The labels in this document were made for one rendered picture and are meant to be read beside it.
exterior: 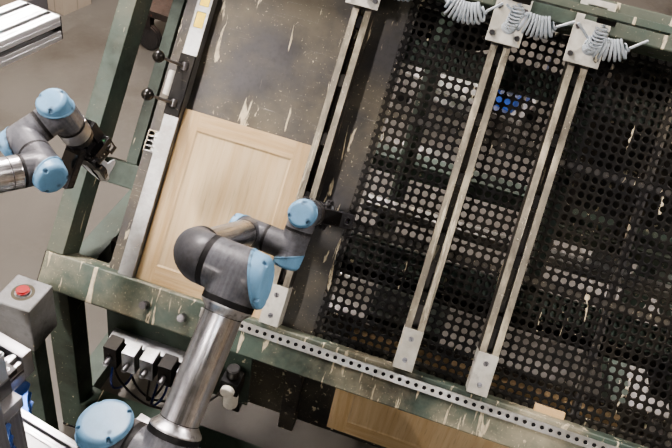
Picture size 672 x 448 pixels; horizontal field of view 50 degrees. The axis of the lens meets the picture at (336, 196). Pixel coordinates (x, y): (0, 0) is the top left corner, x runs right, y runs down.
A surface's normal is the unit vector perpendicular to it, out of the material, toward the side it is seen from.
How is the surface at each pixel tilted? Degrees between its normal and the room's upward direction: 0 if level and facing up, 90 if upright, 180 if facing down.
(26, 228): 0
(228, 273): 44
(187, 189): 53
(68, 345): 90
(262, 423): 0
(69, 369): 90
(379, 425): 90
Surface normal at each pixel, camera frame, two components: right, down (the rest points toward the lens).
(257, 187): -0.14, -0.01
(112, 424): 0.03, -0.81
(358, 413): -0.28, 0.56
